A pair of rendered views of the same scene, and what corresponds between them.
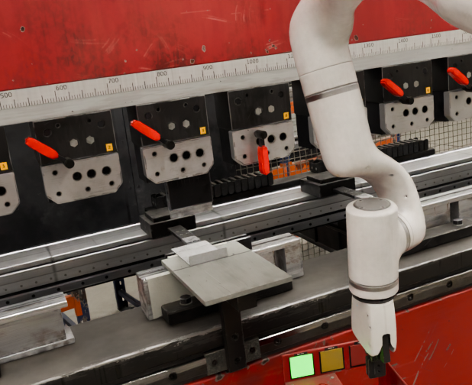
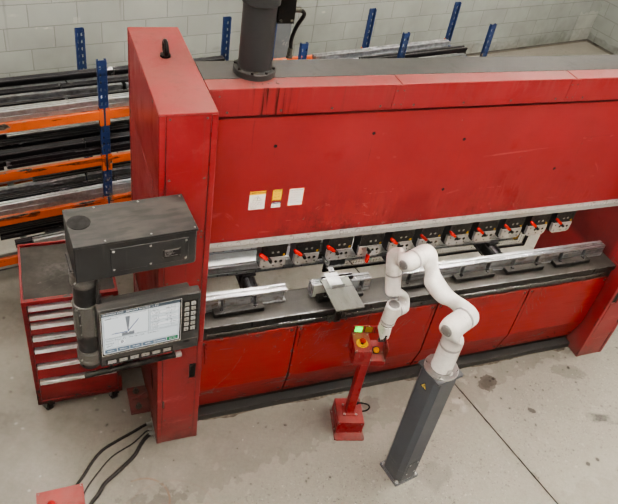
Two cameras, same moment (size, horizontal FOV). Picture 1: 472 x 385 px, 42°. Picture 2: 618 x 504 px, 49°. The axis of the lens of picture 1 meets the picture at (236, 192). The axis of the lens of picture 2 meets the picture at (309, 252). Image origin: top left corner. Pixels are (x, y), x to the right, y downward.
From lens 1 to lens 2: 2.93 m
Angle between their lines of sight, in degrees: 25
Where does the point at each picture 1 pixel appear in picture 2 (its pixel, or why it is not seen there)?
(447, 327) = (415, 316)
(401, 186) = (405, 299)
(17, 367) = (268, 307)
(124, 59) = (331, 226)
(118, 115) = not seen: hidden behind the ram
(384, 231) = (394, 313)
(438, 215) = not seen: hidden behind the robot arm
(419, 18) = (444, 213)
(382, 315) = (386, 331)
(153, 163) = (329, 255)
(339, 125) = (391, 285)
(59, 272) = not seen: hidden behind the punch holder
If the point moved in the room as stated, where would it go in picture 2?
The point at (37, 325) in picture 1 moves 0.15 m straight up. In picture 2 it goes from (276, 295) to (279, 276)
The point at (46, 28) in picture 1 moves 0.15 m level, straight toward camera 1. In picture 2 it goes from (310, 218) to (316, 236)
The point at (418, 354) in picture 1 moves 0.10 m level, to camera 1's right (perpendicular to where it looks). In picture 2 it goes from (401, 323) to (416, 325)
